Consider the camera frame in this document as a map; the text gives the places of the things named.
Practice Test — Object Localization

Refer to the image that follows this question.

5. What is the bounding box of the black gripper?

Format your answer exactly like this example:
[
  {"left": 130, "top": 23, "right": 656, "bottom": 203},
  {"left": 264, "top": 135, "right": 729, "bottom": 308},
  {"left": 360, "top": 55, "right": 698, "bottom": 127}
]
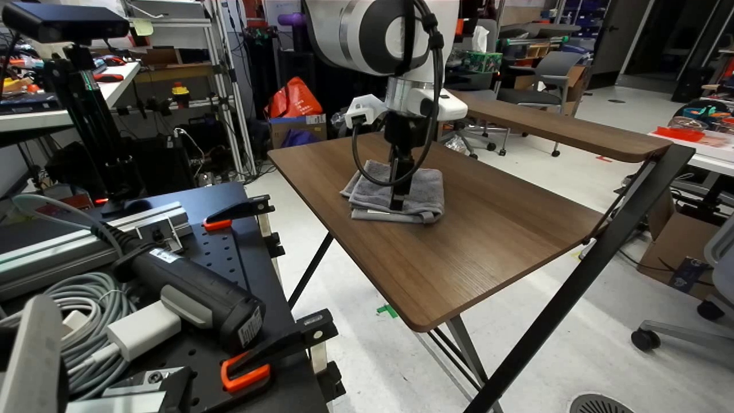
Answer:
[{"left": 379, "top": 111, "right": 422, "bottom": 214}]

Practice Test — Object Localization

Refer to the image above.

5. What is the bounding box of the grey towel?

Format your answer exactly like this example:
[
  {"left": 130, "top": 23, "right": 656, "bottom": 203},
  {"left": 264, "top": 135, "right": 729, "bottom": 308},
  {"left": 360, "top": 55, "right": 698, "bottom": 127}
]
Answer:
[{"left": 340, "top": 159, "right": 447, "bottom": 227}]

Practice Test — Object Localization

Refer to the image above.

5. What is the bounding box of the cardboard box with blue contents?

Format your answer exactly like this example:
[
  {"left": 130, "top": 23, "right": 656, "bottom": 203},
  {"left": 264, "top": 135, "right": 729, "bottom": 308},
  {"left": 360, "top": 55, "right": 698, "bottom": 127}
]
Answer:
[{"left": 268, "top": 112, "right": 330, "bottom": 151}]

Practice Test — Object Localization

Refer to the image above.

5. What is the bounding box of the orange bag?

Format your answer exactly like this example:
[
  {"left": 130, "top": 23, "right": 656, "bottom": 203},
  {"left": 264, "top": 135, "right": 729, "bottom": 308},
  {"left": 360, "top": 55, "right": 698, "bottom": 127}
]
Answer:
[{"left": 264, "top": 77, "right": 328, "bottom": 121}]

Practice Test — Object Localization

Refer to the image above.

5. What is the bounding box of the wooden desk shelf board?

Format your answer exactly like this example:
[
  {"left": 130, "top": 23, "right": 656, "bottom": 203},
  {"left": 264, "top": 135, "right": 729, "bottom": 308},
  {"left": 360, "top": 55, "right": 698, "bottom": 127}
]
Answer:
[{"left": 447, "top": 89, "right": 674, "bottom": 165}]

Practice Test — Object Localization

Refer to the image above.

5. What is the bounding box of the dark grey chair on casters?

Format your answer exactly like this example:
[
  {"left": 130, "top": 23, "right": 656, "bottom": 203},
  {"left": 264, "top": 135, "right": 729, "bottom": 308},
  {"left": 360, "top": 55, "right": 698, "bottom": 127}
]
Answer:
[{"left": 498, "top": 49, "right": 592, "bottom": 161}]

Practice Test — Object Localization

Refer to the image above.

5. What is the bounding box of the black perforated mounting table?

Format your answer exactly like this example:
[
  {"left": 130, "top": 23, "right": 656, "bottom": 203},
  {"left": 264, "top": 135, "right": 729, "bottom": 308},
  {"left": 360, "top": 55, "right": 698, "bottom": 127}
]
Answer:
[{"left": 0, "top": 182, "right": 349, "bottom": 413}]

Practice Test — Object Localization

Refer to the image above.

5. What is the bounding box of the white metal rack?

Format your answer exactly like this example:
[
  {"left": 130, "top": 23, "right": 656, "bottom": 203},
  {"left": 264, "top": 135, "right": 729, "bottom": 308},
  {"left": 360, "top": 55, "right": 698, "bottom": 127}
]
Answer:
[{"left": 124, "top": 0, "right": 259, "bottom": 185}]

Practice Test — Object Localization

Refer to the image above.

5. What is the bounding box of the brown wooden table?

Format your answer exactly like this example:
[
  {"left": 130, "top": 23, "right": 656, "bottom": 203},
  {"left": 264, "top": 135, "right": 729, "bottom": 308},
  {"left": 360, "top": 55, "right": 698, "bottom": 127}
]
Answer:
[{"left": 283, "top": 142, "right": 697, "bottom": 413}]

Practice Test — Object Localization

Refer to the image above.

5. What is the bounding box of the black handheld device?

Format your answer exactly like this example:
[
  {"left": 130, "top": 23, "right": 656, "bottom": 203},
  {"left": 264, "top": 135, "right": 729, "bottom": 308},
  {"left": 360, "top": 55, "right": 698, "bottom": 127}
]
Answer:
[{"left": 112, "top": 241, "right": 266, "bottom": 357}]

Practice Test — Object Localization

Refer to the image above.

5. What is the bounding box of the large cardboard box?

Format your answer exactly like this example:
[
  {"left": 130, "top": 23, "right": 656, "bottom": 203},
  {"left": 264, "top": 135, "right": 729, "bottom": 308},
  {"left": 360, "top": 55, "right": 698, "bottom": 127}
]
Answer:
[{"left": 634, "top": 209, "right": 723, "bottom": 291}]

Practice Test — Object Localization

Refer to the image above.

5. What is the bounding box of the round floor drain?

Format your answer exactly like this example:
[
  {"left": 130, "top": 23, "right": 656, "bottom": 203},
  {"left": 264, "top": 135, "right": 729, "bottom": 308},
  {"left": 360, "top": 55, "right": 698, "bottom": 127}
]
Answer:
[{"left": 567, "top": 393, "right": 634, "bottom": 413}]

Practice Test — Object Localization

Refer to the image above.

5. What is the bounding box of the white power adapter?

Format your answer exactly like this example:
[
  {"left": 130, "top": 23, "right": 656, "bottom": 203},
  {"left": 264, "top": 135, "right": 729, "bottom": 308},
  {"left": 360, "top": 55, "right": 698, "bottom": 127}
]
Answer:
[{"left": 106, "top": 299, "right": 185, "bottom": 366}]

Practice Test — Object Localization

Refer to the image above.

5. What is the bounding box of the cluttered white work table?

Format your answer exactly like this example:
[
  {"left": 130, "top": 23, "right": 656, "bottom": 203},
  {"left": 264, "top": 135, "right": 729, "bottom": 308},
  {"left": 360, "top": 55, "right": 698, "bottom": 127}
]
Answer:
[{"left": 649, "top": 100, "right": 734, "bottom": 179}]

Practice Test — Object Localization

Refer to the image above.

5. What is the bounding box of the light grey office chair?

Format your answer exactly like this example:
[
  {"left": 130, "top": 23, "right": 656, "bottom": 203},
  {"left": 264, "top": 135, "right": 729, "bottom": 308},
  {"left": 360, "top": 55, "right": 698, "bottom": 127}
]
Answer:
[{"left": 629, "top": 217, "right": 734, "bottom": 357}]

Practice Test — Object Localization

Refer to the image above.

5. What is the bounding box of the white side table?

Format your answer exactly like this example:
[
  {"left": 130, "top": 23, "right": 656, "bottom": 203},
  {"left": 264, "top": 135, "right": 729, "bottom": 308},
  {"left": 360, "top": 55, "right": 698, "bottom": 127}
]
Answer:
[{"left": 0, "top": 61, "right": 145, "bottom": 138}]

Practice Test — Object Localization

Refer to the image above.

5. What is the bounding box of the light grey panel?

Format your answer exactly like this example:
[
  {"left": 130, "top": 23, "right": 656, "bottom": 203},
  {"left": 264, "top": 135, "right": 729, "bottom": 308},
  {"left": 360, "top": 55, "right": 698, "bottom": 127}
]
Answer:
[{"left": 0, "top": 294, "right": 69, "bottom": 413}]

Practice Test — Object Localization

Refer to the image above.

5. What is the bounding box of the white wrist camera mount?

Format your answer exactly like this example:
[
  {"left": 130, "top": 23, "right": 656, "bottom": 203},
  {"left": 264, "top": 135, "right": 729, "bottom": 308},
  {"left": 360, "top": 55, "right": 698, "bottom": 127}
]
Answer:
[{"left": 342, "top": 89, "right": 470, "bottom": 134}]

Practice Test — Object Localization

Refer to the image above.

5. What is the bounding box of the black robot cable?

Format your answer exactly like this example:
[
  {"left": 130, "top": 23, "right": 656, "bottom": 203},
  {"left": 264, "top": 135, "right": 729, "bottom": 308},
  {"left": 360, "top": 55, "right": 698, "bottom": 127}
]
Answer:
[{"left": 349, "top": 0, "right": 450, "bottom": 190}]

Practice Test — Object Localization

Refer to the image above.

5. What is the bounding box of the black clamp with orange handle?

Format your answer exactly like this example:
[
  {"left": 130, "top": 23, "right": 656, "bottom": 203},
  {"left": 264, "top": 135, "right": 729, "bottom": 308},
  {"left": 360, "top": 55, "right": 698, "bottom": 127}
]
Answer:
[
  {"left": 202, "top": 194, "right": 276, "bottom": 237},
  {"left": 217, "top": 308, "right": 342, "bottom": 397}
]

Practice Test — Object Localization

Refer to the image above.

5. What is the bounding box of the black camera tripod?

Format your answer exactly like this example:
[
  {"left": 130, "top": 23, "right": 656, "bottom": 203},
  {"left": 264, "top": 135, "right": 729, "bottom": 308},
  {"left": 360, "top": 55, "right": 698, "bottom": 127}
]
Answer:
[{"left": 40, "top": 42, "right": 148, "bottom": 208}]

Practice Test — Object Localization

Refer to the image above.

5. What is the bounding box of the grey cable bundle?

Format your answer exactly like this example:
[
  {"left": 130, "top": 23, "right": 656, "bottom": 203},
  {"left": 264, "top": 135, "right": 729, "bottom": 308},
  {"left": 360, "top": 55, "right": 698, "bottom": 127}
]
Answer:
[{"left": 31, "top": 272, "right": 140, "bottom": 385}]

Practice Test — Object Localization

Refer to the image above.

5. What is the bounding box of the aluminium extrusion rail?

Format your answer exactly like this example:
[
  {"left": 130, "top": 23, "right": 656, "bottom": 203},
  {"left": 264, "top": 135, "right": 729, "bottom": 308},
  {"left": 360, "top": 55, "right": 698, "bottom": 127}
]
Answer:
[{"left": 0, "top": 201, "right": 193, "bottom": 300}]

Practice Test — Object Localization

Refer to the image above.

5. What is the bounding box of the black stereo camera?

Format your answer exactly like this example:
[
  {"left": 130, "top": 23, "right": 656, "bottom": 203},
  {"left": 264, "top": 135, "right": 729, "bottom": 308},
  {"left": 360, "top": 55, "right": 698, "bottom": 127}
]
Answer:
[{"left": 0, "top": 0, "right": 133, "bottom": 47}]

